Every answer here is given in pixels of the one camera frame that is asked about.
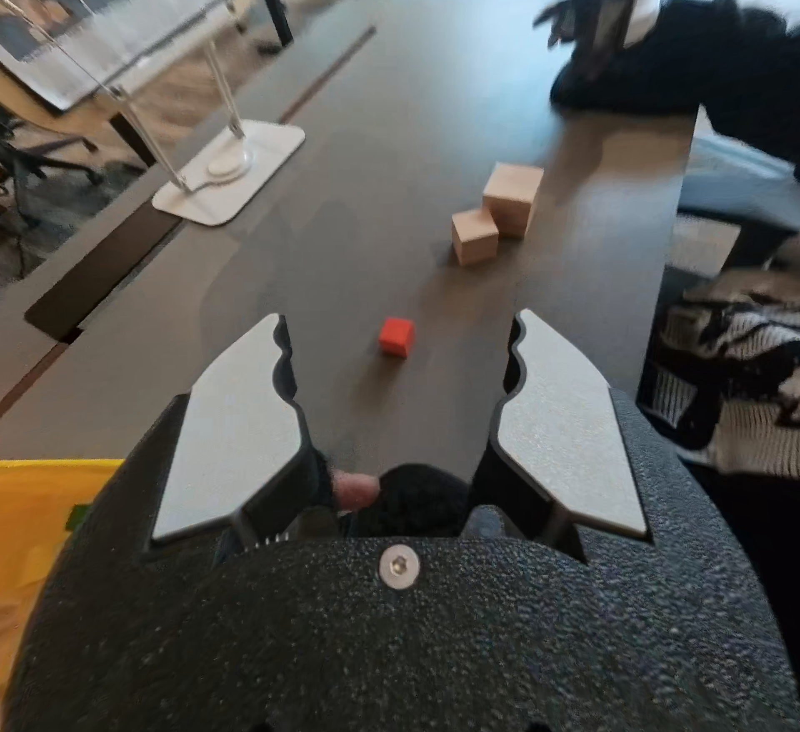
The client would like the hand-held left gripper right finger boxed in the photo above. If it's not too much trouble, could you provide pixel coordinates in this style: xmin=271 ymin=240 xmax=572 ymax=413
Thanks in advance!
xmin=469 ymin=308 xmax=650 ymax=545

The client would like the large wooden cube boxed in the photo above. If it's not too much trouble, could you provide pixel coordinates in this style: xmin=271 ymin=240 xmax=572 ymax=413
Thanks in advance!
xmin=483 ymin=162 xmax=546 ymax=239

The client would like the medium wooden cube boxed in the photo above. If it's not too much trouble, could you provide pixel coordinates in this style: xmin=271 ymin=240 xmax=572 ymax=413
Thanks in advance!
xmin=452 ymin=208 xmax=501 ymax=266

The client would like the black cable slot lid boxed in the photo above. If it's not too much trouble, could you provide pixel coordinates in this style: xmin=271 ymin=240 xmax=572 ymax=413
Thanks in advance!
xmin=24 ymin=200 xmax=183 ymax=344

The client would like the white document stand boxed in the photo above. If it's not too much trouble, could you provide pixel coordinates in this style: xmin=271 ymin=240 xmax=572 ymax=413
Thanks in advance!
xmin=0 ymin=0 xmax=306 ymax=228

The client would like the white instruction sheet stand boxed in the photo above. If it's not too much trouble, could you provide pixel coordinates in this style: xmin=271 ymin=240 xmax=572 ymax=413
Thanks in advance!
xmin=0 ymin=0 xmax=257 ymax=139

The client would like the black wrist rest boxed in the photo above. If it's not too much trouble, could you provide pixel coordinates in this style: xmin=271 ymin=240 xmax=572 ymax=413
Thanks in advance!
xmin=550 ymin=51 xmax=701 ymax=115

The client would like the printed instruction sheet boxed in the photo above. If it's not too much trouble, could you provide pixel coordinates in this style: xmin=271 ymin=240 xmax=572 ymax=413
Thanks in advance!
xmin=0 ymin=0 xmax=238 ymax=110

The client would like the yellow plastic bin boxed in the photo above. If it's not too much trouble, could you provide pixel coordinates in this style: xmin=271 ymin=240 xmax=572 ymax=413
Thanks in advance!
xmin=0 ymin=459 xmax=126 ymax=695

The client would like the person's right forearm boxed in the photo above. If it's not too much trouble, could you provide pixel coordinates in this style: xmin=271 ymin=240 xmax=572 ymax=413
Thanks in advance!
xmin=625 ymin=0 xmax=800 ymax=176

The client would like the person's printed shirt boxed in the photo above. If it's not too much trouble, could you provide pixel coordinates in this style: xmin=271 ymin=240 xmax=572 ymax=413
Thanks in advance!
xmin=638 ymin=232 xmax=800 ymax=483

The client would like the small red cube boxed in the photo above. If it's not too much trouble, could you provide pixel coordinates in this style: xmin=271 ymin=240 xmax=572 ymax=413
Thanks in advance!
xmin=380 ymin=317 xmax=416 ymax=359

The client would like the black office chair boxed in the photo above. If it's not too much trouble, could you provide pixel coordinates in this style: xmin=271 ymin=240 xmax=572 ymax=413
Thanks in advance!
xmin=679 ymin=136 xmax=800 ymax=235

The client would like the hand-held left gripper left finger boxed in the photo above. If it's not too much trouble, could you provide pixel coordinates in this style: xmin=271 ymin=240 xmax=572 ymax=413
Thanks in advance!
xmin=150 ymin=313 xmax=338 ymax=545

